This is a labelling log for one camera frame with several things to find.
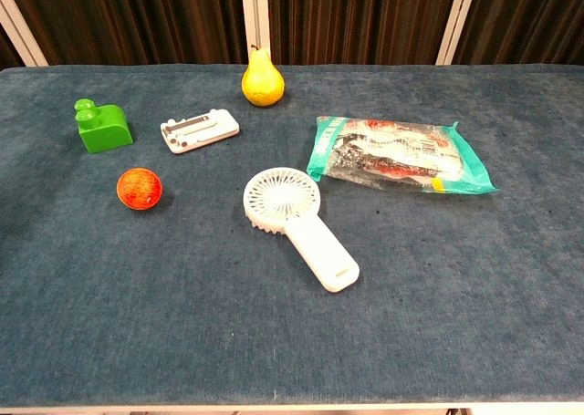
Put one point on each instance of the green toy building block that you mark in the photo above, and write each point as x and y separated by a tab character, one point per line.
106	132

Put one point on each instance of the white handheld fan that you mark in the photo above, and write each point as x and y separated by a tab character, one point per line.
319	251

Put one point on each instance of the blue felt table cloth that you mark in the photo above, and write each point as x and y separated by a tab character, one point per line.
292	296

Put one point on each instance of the teal clear snack bag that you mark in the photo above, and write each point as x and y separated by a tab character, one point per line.
397	155

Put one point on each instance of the white rectangular pack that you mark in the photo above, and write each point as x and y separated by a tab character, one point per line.
201	130

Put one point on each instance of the yellow toy pear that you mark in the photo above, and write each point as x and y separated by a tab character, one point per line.
262	84

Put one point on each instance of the orange ball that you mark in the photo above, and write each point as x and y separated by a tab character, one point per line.
139	189

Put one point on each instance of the dark pleated curtain panel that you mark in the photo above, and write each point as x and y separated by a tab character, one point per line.
8	52
137	18
360	18
529	18

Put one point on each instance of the white frame post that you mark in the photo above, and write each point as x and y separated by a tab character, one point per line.
23	27
458	23
254	18

